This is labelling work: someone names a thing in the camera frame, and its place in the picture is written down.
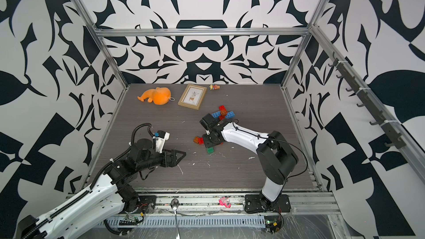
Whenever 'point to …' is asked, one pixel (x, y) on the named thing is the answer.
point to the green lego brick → (210, 150)
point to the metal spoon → (174, 204)
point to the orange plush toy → (157, 95)
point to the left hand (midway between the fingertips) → (178, 150)
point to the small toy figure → (214, 87)
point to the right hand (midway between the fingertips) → (207, 139)
